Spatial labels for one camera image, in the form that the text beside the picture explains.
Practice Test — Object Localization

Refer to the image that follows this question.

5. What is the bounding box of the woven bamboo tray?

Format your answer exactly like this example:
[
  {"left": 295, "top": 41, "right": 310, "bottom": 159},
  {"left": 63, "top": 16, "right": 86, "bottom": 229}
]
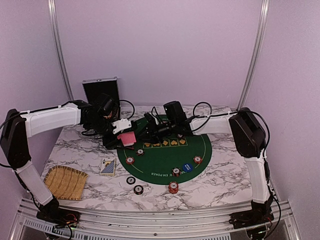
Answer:
[{"left": 44, "top": 165, "right": 89, "bottom": 201}]

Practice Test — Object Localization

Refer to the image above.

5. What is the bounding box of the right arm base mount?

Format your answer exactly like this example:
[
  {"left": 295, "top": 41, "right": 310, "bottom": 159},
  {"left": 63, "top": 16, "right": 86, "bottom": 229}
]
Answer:
[{"left": 228, "top": 196, "right": 275, "bottom": 229}]

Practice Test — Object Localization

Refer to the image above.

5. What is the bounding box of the aluminium poker chip case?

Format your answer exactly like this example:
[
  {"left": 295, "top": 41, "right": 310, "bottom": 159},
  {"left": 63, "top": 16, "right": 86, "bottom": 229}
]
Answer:
[{"left": 82, "top": 76, "right": 121, "bottom": 119}]

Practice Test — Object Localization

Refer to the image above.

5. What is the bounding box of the black poker chip stack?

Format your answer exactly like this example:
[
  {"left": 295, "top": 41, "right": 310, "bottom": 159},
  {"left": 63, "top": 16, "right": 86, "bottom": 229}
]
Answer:
[{"left": 133, "top": 185, "right": 144, "bottom": 195}]

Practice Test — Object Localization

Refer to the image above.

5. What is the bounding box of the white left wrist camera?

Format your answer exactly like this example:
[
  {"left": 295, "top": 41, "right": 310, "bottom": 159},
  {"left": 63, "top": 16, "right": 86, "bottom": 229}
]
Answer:
[{"left": 111, "top": 118, "right": 137, "bottom": 134}]

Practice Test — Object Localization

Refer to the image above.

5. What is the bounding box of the round green poker mat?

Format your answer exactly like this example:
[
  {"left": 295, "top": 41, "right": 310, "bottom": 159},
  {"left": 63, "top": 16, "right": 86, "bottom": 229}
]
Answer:
[{"left": 117, "top": 134, "right": 213, "bottom": 185}]

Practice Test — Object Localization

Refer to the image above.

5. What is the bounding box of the aluminium front rail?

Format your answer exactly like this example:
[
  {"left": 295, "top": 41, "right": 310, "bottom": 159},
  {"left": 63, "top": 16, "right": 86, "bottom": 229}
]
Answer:
[{"left": 9, "top": 198, "right": 301, "bottom": 240}]

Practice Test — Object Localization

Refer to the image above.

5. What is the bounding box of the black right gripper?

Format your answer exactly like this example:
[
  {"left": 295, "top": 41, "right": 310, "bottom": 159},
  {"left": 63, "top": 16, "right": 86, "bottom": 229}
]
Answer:
[{"left": 136, "top": 119, "right": 178, "bottom": 144}]

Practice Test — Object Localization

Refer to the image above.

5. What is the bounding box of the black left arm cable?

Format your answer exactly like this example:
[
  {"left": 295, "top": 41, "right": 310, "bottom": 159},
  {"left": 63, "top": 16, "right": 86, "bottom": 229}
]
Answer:
[{"left": 82, "top": 99, "right": 137, "bottom": 137}]

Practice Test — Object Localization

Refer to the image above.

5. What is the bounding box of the left aluminium frame post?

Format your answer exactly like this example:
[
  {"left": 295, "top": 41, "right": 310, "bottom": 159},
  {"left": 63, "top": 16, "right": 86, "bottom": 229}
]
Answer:
[{"left": 47, "top": 0, "right": 75, "bottom": 101}]

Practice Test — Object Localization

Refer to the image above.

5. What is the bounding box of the blue small blind button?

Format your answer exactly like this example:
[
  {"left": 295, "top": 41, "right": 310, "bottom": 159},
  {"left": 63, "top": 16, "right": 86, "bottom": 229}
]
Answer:
[{"left": 182, "top": 163, "right": 194, "bottom": 173}]

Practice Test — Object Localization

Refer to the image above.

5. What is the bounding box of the right aluminium frame post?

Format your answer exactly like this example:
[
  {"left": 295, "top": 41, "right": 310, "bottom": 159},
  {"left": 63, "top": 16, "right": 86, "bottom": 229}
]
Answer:
[{"left": 236, "top": 0, "right": 270, "bottom": 110}]

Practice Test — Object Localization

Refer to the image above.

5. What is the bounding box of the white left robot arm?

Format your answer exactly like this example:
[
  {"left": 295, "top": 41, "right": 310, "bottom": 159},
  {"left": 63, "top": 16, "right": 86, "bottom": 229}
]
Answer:
[{"left": 0, "top": 93, "right": 121, "bottom": 223}]

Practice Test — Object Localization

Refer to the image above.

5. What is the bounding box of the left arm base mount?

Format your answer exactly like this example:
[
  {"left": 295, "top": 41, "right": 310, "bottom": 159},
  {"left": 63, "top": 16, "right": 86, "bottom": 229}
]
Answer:
[{"left": 36, "top": 196, "right": 80, "bottom": 228}]

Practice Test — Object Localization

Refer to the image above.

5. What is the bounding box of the red playing card deck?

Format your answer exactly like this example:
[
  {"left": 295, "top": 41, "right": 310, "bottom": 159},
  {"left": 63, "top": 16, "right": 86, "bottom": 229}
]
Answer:
[{"left": 117, "top": 131, "right": 137, "bottom": 147}]

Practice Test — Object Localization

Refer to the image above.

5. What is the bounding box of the red poker chip stack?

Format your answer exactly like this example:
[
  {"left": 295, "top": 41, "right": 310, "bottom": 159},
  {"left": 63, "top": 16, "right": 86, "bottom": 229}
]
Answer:
[{"left": 168, "top": 181, "right": 179, "bottom": 194}]

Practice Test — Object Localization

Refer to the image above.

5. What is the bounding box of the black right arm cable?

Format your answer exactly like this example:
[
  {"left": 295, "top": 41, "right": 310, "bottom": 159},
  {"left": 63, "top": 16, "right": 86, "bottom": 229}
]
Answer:
[{"left": 186, "top": 101, "right": 282, "bottom": 231}]

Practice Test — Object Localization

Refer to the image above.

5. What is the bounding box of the aluminium frame post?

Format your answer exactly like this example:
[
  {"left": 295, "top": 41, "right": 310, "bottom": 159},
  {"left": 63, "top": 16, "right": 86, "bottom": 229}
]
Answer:
[
  {"left": 47, "top": 0, "right": 75, "bottom": 101},
  {"left": 236, "top": 0, "right": 270, "bottom": 110}
]

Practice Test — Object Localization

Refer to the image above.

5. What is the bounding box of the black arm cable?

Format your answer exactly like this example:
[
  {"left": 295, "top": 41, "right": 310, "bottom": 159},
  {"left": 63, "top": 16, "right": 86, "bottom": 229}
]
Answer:
[
  {"left": 82, "top": 99, "right": 137, "bottom": 137},
  {"left": 186, "top": 101, "right": 282, "bottom": 231}
]

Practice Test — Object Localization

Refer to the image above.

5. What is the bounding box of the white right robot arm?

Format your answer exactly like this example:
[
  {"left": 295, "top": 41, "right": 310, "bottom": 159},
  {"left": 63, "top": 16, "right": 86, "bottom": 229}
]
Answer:
[{"left": 135, "top": 101, "right": 273, "bottom": 224}]

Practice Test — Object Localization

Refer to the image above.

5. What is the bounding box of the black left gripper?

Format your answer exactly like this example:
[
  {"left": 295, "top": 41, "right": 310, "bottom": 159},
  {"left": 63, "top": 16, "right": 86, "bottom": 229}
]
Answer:
[{"left": 86, "top": 116, "right": 125, "bottom": 150}]

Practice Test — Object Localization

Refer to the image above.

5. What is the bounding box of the playing card box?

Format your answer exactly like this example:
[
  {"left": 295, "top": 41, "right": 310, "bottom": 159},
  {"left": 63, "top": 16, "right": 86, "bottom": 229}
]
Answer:
[{"left": 99, "top": 157, "right": 116, "bottom": 177}]

